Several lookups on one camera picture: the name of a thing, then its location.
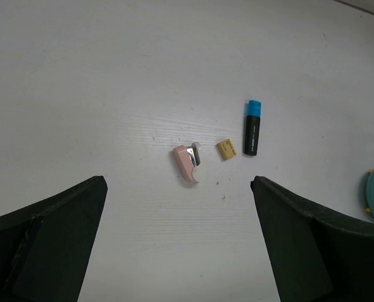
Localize pink eraser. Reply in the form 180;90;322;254
173;142;207;184

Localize aluminium side rail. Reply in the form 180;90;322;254
337;0;374;16

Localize blue capped black highlighter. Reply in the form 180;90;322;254
243;100;261;157

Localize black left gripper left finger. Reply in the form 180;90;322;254
0;176;108;301

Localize small yellow sharpener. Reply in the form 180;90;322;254
217;139;237;160

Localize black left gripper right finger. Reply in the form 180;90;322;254
251;176;374;301

